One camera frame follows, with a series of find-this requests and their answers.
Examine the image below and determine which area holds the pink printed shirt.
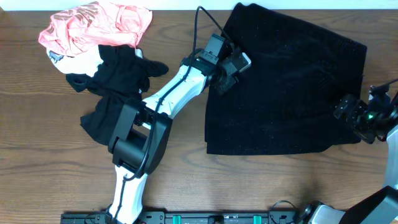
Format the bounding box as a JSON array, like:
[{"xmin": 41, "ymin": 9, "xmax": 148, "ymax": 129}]
[{"xmin": 38, "ymin": 1, "xmax": 153, "ymax": 57}]

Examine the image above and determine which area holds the white printed shirt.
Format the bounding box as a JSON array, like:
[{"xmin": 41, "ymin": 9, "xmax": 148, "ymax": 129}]
[{"xmin": 46, "ymin": 45, "xmax": 143, "ymax": 77}]

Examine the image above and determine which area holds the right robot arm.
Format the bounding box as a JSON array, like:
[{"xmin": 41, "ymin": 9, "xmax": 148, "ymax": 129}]
[{"xmin": 296, "ymin": 84, "xmax": 397, "ymax": 224}]

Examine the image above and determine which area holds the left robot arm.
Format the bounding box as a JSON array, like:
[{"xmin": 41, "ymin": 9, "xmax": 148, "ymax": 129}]
[{"xmin": 105, "ymin": 34, "xmax": 251, "ymax": 223}]

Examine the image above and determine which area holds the left black cable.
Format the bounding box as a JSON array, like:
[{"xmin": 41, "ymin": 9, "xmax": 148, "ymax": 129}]
[{"xmin": 110, "ymin": 6, "xmax": 233, "ymax": 223}]

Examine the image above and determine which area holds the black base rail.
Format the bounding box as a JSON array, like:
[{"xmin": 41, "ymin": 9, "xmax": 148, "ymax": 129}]
[{"xmin": 60, "ymin": 211, "xmax": 298, "ymax": 224}]

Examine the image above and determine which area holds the black crumpled garment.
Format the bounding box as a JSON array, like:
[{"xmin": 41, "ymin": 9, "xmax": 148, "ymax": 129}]
[{"xmin": 66, "ymin": 45, "xmax": 169, "ymax": 146}]

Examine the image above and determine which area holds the black velvet skirt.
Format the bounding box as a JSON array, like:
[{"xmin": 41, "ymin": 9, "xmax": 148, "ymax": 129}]
[{"xmin": 205, "ymin": 4, "xmax": 367, "ymax": 155}]

